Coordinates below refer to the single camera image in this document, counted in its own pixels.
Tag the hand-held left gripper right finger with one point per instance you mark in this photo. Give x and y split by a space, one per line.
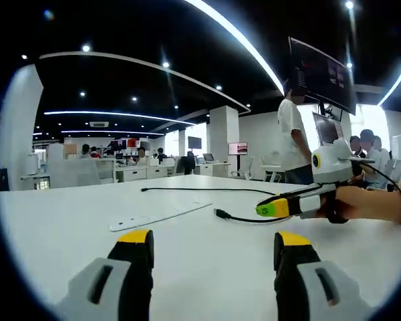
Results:
297 287

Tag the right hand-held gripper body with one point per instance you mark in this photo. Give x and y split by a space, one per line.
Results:
332 164

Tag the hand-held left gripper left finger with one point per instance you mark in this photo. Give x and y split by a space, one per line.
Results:
120 287

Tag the white USB port strip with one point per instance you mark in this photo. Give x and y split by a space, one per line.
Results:
153 217

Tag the white desk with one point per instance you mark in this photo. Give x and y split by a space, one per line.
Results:
204 261

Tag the person's right hand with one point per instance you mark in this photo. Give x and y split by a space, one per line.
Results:
347 200

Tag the monitor with bright screen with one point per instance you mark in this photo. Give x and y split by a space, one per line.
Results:
327 128

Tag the white office chair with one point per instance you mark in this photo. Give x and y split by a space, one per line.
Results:
244 168

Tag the screen on floor stand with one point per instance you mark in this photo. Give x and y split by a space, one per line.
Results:
238 148

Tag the large hanging dark monitor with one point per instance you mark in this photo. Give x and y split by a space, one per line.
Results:
321 73

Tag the black monitor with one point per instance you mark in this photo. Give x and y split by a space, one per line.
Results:
194 142

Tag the row of white office desks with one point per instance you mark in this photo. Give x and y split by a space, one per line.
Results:
137 172

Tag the long curved ceiling light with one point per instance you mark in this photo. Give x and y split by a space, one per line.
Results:
240 40

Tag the ceiling air vent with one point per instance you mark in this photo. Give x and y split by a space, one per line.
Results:
99 124

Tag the thin curved ceiling strip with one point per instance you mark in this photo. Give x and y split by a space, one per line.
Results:
153 67

